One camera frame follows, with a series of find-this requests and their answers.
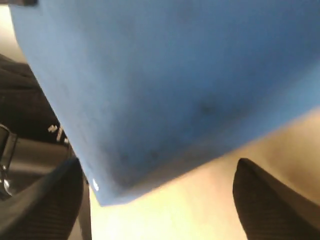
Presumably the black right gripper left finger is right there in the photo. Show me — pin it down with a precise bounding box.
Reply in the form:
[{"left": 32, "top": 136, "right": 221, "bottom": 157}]
[{"left": 0, "top": 158, "right": 84, "bottom": 240}]

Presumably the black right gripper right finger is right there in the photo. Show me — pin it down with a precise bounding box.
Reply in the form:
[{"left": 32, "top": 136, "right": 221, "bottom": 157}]
[{"left": 232, "top": 158, "right": 320, "bottom": 240}]

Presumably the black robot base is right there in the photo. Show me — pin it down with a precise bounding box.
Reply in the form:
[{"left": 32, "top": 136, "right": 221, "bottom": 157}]
[{"left": 0, "top": 56, "right": 92, "bottom": 240}]

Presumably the blue notebook folder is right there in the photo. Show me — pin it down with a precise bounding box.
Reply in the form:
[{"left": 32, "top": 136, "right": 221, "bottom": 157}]
[{"left": 9, "top": 0, "right": 320, "bottom": 206}]

